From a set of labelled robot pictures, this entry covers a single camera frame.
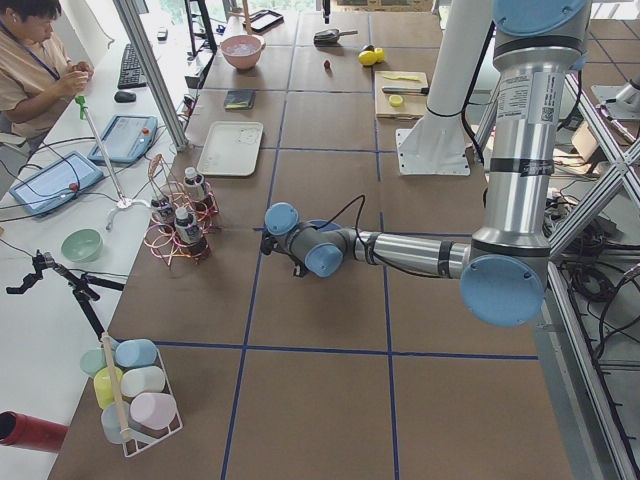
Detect red thermos bottle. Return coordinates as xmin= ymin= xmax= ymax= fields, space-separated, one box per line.
xmin=1 ymin=411 xmax=68 ymax=453

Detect yellow lemon far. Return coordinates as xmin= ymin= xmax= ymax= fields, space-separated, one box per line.
xmin=374 ymin=47 xmax=386 ymax=63

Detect drink bottle two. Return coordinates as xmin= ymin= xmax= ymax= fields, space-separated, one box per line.
xmin=151 ymin=195 xmax=175 ymax=234

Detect drink bottle one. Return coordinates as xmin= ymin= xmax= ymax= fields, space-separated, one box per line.
xmin=184 ymin=167 xmax=207 ymax=211

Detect drink bottle three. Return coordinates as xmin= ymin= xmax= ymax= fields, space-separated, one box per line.
xmin=174 ymin=207 xmax=205 ymax=255

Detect yellow lemon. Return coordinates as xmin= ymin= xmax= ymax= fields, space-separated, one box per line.
xmin=374 ymin=47 xmax=386 ymax=63
xmin=358 ymin=50 xmax=378 ymax=67

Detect blue pastel cup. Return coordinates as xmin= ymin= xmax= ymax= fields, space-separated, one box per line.
xmin=115 ymin=339 xmax=158 ymax=368

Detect black camera tripod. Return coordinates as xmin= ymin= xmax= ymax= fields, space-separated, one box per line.
xmin=5 ymin=250 xmax=126 ymax=341

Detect yellow plastic knife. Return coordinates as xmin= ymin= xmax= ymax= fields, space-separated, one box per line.
xmin=382 ymin=74 xmax=423 ymax=82

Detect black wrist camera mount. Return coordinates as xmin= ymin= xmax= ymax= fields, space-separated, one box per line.
xmin=260 ymin=232 xmax=279 ymax=256

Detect aluminium frame post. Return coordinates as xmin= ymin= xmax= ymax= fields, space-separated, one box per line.
xmin=113 ymin=0 xmax=188 ymax=152

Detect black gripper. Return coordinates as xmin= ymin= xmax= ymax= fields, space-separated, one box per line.
xmin=291 ymin=254 xmax=308 ymax=276

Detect blue teach pendant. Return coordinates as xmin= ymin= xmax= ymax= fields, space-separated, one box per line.
xmin=101 ymin=114 xmax=158 ymax=165
xmin=9 ymin=151 xmax=104 ymax=216

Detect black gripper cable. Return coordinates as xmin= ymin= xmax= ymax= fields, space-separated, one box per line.
xmin=314 ymin=194 xmax=476 ymax=279

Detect white cup rack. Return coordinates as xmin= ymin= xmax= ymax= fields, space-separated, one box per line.
xmin=94 ymin=333 xmax=184 ymax=458

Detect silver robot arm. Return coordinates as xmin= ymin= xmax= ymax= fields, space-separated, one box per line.
xmin=321 ymin=0 xmax=331 ymax=24
xmin=261 ymin=1 xmax=591 ymax=327

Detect steel ice scoop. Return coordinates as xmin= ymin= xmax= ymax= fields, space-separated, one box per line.
xmin=313 ymin=28 xmax=358 ymax=46

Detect black computer mouse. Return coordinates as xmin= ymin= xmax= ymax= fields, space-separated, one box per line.
xmin=114 ymin=90 xmax=137 ymax=104

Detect copper wire bottle rack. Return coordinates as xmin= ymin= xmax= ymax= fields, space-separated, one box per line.
xmin=144 ymin=154 xmax=219 ymax=265

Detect yellow pastel cup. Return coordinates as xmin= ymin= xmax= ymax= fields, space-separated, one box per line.
xmin=93 ymin=367 xmax=114 ymax=409

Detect white pastel cup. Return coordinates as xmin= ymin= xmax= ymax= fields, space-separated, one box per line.
xmin=121 ymin=366 xmax=166 ymax=398

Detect pink bowl of ice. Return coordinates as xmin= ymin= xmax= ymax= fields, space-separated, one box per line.
xmin=220 ymin=35 xmax=265 ymax=70

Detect yellow lemon near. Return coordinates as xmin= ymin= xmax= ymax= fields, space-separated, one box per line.
xmin=358 ymin=50 xmax=378 ymax=67

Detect blue plate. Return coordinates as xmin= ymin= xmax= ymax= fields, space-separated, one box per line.
xmin=305 ymin=219 xmax=342 ymax=232

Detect grey folded cloth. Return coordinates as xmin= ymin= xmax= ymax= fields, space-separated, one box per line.
xmin=223 ymin=89 xmax=256 ymax=111

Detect seated person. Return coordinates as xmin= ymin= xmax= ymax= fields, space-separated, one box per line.
xmin=1 ymin=0 xmax=94 ymax=149

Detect white stand with pole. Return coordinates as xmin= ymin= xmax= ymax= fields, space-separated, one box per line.
xmin=75 ymin=95 xmax=151 ymax=231

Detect pink pastel cup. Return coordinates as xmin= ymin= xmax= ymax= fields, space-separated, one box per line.
xmin=130 ymin=392 xmax=177 ymax=430

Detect blue teach pendant far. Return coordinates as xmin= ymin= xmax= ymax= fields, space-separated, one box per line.
xmin=101 ymin=114 xmax=158 ymax=165

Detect blue teach pendant near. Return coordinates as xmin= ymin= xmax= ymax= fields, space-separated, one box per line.
xmin=9 ymin=151 xmax=104 ymax=216

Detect cream bear tray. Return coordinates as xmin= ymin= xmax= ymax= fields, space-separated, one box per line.
xmin=196 ymin=121 xmax=263 ymax=177

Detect steel muddler black tip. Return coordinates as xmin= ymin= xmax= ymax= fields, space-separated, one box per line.
xmin=381 ymin=86 xmax=430 ymax=96

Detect green bowl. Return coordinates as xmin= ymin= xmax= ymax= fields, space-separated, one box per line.
xmin=61 ymin=229 xmax=103 ymax=263

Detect wooden cutting board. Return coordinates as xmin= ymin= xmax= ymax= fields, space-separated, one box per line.
xmin=374 ymin=70 xmax=429 ymax=119

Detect lemon half slice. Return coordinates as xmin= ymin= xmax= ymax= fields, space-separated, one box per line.
xmin=388 ymin=94 xmax=404 ymax=108

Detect black keyboard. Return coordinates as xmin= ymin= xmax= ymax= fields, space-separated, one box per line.
xmin=117 ymin=44 xmax=147 ymax=90

